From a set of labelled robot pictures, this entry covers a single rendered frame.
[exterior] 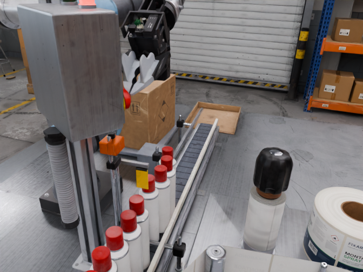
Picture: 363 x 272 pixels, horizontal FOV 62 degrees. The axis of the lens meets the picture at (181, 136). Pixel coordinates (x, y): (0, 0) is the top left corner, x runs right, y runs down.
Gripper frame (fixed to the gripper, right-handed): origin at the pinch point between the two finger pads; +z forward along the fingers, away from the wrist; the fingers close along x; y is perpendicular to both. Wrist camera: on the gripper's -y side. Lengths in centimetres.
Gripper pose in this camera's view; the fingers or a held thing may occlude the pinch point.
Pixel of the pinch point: (133, 92)
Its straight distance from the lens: 56.9
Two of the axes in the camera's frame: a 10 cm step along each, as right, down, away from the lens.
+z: -2.3, 8.2, -5.2
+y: -1.2, -5.5, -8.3
